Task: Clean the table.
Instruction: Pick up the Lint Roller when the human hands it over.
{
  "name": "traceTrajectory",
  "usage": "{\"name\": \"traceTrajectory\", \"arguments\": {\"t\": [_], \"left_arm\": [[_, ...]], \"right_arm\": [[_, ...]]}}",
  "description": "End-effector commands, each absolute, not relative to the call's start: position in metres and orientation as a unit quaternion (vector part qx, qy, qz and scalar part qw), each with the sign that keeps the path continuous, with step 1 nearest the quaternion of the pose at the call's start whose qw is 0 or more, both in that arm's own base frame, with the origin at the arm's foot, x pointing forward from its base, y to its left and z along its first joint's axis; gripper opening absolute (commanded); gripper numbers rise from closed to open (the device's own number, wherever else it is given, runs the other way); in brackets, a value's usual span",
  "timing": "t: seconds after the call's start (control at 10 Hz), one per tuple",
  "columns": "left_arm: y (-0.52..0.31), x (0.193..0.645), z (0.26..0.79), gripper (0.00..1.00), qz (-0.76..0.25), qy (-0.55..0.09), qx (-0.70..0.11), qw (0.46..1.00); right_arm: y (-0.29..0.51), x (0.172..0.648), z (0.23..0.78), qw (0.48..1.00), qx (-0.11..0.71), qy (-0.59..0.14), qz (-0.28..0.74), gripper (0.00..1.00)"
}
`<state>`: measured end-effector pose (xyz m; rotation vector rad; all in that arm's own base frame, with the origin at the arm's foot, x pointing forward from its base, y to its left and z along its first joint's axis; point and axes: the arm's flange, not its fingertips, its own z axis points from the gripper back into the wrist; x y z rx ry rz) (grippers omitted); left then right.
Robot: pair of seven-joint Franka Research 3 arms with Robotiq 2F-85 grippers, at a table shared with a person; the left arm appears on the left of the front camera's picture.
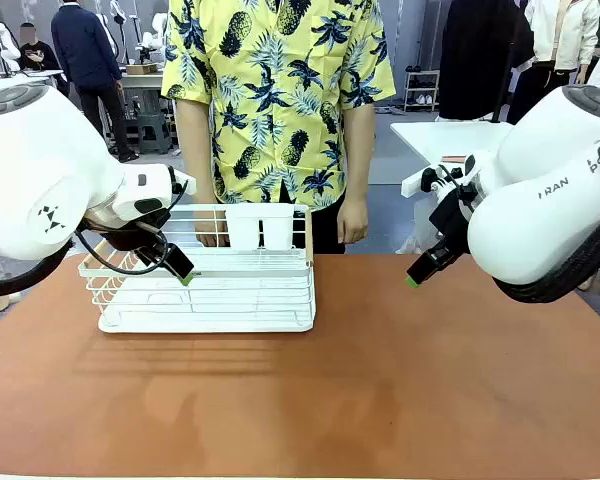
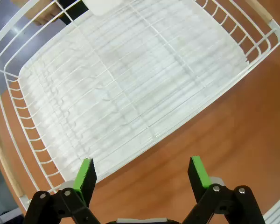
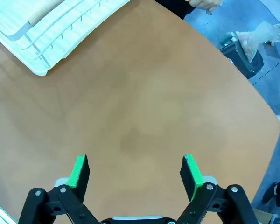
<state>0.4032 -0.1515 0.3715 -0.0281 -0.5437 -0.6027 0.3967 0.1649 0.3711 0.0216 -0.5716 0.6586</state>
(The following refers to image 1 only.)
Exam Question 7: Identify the white height-adjustable desk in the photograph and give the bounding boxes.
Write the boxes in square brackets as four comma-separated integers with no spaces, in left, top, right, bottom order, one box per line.
[0,68,65,96]

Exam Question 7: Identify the white wire dish rack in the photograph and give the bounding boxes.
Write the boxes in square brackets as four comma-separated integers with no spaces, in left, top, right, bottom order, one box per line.
[77,203,317,335]

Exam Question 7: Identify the right arm black cable sleeve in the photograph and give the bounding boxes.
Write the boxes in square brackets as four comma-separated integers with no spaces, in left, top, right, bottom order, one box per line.
[493,207,600,305]

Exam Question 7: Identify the man in navy jacket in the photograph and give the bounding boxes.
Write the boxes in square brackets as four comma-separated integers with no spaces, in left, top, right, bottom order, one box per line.
[50,0,140,164]

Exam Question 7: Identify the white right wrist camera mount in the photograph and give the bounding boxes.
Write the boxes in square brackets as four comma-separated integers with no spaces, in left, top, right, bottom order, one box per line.
[401,154,481,197]

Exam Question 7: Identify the white background workbench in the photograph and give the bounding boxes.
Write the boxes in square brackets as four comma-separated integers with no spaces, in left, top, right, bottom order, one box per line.
[121,72,166,117]

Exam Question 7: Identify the yellow pineapple print shirt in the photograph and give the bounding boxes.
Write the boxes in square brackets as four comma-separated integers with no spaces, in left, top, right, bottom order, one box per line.
[160,0,397,211]

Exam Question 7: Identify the white shoe rack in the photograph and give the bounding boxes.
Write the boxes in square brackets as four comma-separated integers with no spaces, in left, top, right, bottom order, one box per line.
[403,69,440,112]

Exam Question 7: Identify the white plastic utensil holder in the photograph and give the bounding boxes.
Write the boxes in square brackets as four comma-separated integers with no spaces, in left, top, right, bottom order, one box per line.
[223,205,296,251]

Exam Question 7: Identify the bystander in white jacket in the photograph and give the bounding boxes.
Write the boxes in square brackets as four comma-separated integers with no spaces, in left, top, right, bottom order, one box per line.
[505,0,600,126]

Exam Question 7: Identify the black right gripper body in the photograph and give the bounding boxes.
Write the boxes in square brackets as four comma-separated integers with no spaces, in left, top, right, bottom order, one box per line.
[428,187,476,256]

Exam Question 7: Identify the person's right hand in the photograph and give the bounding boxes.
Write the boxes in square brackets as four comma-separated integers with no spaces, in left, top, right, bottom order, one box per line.
[194,219,231,249]

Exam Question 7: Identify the left arm black cable sleeve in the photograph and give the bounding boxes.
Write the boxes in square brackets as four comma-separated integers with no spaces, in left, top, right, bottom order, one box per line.
[0,238,75,297]

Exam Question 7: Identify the large white side table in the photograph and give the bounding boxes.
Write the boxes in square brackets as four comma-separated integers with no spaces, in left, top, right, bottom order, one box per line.
[389,121,514,169]

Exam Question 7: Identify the person's black trousers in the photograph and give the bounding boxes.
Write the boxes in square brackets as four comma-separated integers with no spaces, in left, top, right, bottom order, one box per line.
[292,192,349,255]

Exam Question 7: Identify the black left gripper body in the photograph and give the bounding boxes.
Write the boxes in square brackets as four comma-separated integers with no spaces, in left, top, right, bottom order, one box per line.
[82,207,172,252]

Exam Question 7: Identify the person's left hand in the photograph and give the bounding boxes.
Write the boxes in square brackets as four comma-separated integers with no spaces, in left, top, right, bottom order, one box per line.
[336,197,370,245]

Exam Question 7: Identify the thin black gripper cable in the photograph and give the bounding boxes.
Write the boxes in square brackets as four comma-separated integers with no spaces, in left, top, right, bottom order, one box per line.
[73,179,190,276]

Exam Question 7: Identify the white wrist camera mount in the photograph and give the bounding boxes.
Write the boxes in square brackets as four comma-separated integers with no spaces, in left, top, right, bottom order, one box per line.
[171,167,198,197]
[401,154,481,197]

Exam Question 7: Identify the grey plastic step stool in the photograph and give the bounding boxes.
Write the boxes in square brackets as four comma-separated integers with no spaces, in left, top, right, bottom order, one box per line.
[129,112,174,155]

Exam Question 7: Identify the hanging black garment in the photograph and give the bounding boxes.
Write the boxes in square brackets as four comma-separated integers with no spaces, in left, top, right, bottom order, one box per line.
[438,0,535,122]

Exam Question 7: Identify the seated person in black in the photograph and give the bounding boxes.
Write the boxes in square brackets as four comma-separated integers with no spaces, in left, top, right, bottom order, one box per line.
[18,22,64,72]

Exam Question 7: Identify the translucent plastic bag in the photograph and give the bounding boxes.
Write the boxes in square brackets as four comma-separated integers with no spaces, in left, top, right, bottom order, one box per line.
[402,199,441,255]

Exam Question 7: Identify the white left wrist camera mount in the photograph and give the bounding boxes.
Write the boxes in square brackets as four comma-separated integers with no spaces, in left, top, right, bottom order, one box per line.
[171,167,198,197]

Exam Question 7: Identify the arm black cable sleeve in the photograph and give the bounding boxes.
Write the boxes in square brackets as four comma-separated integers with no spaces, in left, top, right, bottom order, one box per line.
[0,238,75,297]
[493,207,600,305]

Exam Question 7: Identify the person's right forearm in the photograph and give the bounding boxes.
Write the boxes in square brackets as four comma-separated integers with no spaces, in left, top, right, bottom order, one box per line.
[173,97,219,226]

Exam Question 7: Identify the person's left forearm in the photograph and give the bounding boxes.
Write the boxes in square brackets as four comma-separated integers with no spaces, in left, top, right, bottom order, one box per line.
[340,103,377,204]

